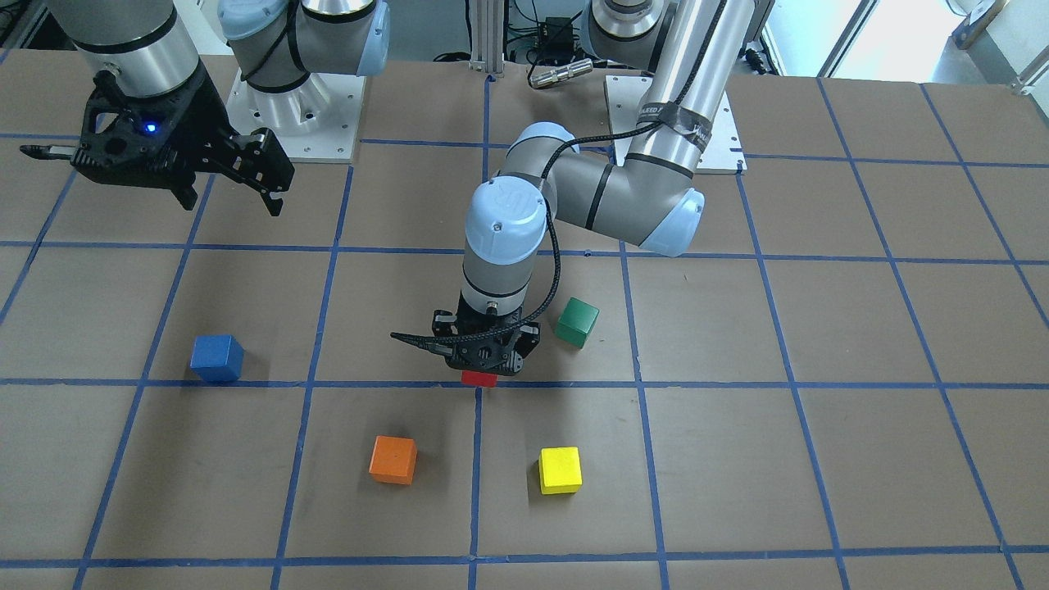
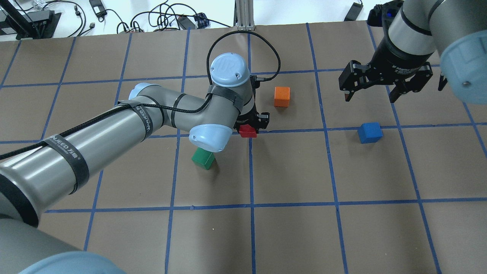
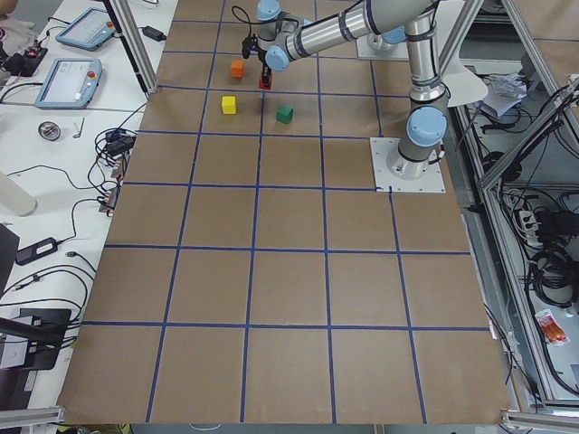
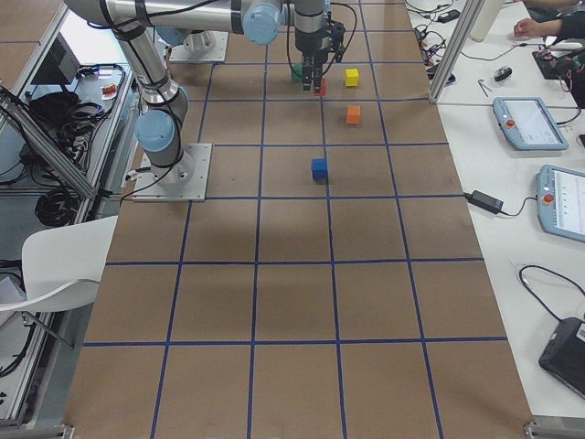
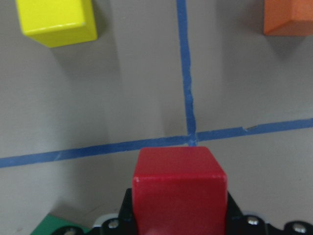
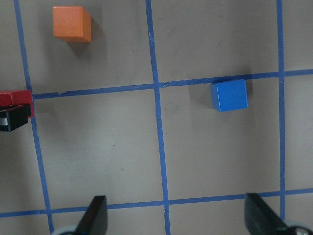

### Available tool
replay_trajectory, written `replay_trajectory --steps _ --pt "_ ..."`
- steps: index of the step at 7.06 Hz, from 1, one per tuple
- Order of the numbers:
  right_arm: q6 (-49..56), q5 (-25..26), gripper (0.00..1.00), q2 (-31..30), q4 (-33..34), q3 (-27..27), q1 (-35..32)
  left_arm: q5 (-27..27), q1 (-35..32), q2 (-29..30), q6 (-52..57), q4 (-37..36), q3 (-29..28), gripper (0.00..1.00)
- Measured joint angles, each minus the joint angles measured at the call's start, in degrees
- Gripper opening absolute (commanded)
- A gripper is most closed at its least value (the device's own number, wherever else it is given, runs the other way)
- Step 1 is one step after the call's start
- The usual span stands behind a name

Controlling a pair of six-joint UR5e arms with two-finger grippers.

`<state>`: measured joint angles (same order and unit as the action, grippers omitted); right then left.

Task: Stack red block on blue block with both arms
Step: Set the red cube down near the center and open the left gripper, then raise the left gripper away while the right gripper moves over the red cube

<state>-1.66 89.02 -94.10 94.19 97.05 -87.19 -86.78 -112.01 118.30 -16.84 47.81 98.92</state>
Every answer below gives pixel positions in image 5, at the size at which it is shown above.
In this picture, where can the green block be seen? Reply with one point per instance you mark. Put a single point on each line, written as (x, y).
(50, 223)

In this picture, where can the orange block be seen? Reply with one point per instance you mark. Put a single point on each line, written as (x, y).
(288, 17)

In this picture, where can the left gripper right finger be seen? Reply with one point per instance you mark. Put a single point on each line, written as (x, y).
(238, 223)

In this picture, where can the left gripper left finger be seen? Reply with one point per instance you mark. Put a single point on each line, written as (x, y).
(123, 223)

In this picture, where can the red block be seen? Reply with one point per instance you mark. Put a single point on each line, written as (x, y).
(179, 191)

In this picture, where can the yellow block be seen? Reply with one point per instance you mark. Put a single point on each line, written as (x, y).
(57, 23)

